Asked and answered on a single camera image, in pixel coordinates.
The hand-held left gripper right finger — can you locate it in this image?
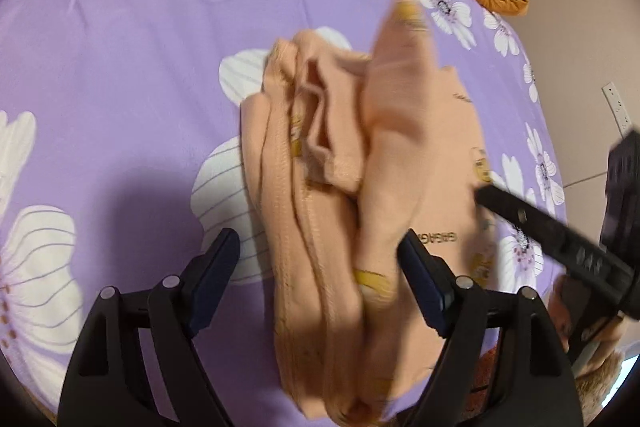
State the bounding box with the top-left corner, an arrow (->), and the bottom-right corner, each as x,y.
397,228 -> 583,427

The orange cartoon print shirt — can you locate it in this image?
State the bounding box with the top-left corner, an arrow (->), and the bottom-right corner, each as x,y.
240,0 -> 501,423

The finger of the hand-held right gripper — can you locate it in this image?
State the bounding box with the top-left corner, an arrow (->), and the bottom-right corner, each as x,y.
475,184 -> 571,258

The white power strip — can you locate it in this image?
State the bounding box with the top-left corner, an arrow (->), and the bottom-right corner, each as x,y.
602,82 -> 633,132

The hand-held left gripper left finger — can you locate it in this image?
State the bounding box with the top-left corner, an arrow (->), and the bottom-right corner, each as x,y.
59,227 -> 242,427

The purple floral bed cover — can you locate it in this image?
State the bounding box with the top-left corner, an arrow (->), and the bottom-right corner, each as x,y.
0,0 -> 568,427

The person's right hand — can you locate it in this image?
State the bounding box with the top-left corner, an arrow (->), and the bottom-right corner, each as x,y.
547,279 -> 575,353

